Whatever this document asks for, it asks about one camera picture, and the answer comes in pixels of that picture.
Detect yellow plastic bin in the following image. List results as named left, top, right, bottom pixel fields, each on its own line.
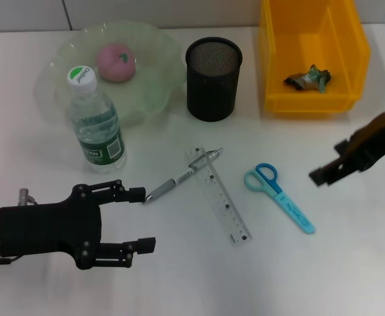
left=257, top=0, right=371, bottom=119

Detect green plastic wrapper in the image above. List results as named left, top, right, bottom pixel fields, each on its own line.
left=284, top=65, right=333, bottom=93

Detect clear green-label water bottle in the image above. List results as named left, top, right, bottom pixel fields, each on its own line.
left=66, top=65, right=127, bottom=174

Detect pale green glass fruit plate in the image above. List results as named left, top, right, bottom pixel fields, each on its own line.
left=36, top=20, right=186, bottom=128

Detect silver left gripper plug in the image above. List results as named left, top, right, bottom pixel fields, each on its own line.
left=17, top=188, right=37, bottom=207

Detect blue scissors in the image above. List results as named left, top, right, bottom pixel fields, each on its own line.
left=244, top=163, right=315, bottom=235

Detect grey white ballpoint pen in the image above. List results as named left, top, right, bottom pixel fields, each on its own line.
left=142, top=147, right=224, bottom=205

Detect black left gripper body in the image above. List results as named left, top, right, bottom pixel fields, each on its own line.
left=0, top=184, right=103, bottom=271

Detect clear plastic ruler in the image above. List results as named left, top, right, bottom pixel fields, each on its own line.
left=185, top=147, right=253, bottom=248

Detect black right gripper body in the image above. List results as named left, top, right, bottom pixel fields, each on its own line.
left=353, top=105, right=385, bottom=172

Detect pink toy peach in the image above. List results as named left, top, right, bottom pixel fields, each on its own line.
left=96, top=42, right=136, bottom=84

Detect black mesh pen holder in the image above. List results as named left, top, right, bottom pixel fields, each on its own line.
left=185, top=36, right=244, bottom=122

